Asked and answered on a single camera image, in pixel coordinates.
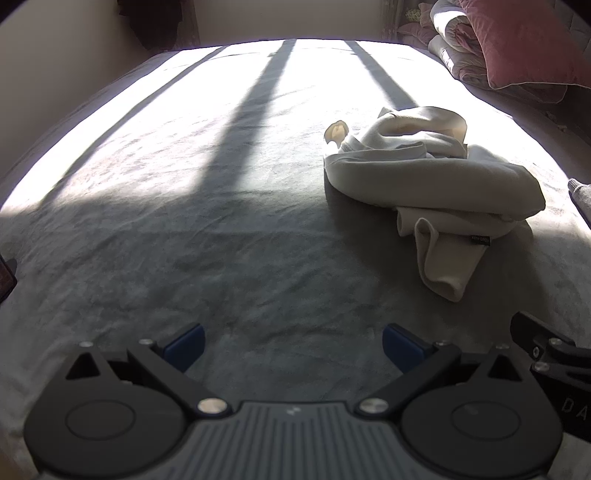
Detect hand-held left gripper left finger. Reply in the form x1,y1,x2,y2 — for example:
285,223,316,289
65,323,230,418

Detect cream printed sweatshirt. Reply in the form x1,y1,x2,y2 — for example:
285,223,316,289
323,106,546,303

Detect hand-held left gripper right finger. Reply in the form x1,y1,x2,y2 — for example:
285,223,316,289
355,323,534,418

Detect pink pillow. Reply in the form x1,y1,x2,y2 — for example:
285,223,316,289
457,0,591,90

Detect dark hanging clothes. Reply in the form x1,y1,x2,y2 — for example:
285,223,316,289
115,0,195,49

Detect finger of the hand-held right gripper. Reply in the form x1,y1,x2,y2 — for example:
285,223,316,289
510,311,591,374

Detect upright smartphone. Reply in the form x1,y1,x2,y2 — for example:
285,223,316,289
0,254,18,304

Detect floral curtain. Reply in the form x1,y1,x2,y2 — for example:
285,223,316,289
381,0,437,46

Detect folded quilt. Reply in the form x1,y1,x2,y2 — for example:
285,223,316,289
427,0,568,104

